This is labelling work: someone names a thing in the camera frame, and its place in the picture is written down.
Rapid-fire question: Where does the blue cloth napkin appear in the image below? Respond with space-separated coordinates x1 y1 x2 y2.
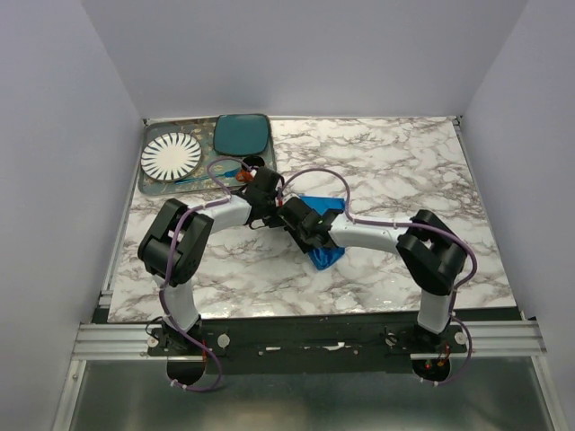
300 195 345 270

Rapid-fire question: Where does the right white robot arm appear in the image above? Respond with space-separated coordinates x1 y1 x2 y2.
278 198 478 352

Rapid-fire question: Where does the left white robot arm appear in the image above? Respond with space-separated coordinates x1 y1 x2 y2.
137 167 285 355

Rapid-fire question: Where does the orange brown mug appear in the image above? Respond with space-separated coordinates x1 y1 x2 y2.
235 155 266 183

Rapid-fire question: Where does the blue plastic fork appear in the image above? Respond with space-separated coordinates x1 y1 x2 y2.
175 168 240 184

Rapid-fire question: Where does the teal square plate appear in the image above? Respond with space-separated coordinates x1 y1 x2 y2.
213 114 271 156

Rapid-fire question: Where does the green patterned tray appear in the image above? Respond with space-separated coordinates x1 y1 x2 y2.
138 113 276 196

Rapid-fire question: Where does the white striped round plate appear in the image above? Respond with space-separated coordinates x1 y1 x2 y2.
140 132 202 182

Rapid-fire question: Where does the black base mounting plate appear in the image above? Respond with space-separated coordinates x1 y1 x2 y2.
147 312 467 380

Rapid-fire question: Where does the aluminium frame rail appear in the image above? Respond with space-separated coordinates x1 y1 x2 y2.
71 321 156 360

